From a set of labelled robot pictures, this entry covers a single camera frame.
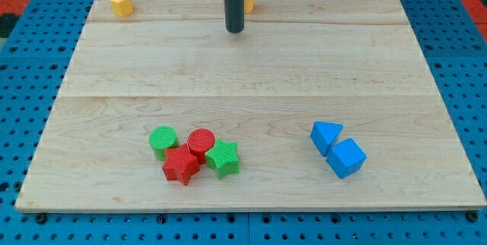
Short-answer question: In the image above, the green star block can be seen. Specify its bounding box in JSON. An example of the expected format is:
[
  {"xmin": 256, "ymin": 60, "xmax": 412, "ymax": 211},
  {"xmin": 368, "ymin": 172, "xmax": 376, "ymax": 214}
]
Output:
[{"xmin": 205, "ymin": 138, "xmax": 240, "ymax": 180}]

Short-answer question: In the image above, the red cylinder block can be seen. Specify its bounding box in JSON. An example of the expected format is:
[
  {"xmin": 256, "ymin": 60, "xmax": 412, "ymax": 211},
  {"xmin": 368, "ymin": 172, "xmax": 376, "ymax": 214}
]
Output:
[{"xmin": 187, "ymin": 129, "xmax": 215, "ymax": 164}]

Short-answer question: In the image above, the blue triangle block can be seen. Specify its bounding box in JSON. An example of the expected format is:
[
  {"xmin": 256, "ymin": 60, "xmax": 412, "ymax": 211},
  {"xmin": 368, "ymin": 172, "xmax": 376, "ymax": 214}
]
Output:
[{"xmin": 310, "ymin": 122, "xmax": 343, "ymax": 157}]

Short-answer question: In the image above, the red star block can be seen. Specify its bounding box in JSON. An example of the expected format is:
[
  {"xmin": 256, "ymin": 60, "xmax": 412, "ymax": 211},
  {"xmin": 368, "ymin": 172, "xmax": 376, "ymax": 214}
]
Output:
[{"xmin": 162, "ymin": 144, "xmax": 200, "ymax": 186}]

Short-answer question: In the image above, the green cylinder block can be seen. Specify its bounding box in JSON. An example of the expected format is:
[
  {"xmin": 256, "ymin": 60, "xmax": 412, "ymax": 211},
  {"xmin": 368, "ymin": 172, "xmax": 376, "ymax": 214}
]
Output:
[{"xmin": 148, "ymin": 126, "xmax": 178, "ymax": 161}]

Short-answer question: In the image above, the blue cube block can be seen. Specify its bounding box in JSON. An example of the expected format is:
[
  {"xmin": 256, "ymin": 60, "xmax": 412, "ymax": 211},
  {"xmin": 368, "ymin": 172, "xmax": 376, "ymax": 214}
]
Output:
[{"xmin": 326, "ymin": 138, "xmax": 367, "ymax": 179}]

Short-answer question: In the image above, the wooden board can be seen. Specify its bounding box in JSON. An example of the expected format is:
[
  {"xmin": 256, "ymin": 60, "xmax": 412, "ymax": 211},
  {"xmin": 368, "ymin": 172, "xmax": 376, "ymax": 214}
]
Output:
[{"xmin": 15, "ymin": 0, "xmax": 486, "ymax": 213}]

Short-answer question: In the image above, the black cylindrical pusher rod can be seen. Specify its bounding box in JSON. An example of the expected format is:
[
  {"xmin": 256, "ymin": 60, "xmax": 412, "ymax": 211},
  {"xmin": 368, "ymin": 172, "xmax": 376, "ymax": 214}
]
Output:
[{"xmin": 224, "ymin": 0, "xmax": 244, "ymax": 33}]

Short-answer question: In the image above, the yellow hexagon block left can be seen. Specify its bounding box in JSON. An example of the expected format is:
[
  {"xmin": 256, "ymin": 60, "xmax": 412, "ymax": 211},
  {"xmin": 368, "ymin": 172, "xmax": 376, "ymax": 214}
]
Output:
[{"xmin": 110, "ymin": 0, "xmax": 134, "ymax": 17}]

